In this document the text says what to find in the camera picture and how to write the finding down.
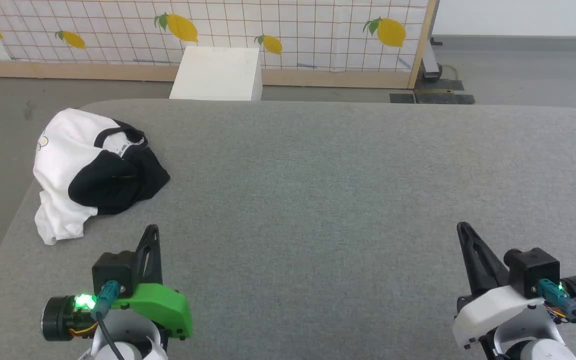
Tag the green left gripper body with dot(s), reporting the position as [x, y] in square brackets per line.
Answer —
[163, 307]

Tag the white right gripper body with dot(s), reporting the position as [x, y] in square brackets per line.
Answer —
[498, 310]

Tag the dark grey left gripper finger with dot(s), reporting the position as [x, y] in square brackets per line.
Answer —
[152, 260]

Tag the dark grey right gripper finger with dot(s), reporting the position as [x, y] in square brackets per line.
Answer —
[480, 267]

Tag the white and black t-shirt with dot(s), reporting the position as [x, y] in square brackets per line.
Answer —
[63, 150]

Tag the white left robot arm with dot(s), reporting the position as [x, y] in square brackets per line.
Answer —
[133, 340]

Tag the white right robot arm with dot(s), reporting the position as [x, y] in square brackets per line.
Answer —
[533, 347]

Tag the black floor plates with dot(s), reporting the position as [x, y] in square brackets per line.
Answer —
[438, 96]

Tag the white rectangular box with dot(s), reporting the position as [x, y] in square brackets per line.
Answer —
[218, 75]

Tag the grey metal partition foot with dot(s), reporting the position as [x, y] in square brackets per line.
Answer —
[431, 62]

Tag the white partition board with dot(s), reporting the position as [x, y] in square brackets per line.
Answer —
[518, 17]

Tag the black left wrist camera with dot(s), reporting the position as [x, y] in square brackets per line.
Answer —
[115, 272]

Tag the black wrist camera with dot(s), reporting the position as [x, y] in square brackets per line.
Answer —
[533, 270]
[115, 272]

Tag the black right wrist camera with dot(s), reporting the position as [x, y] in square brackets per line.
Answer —
[533, 270]

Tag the light wooden partition frame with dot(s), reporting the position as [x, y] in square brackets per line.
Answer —
[318, 78]

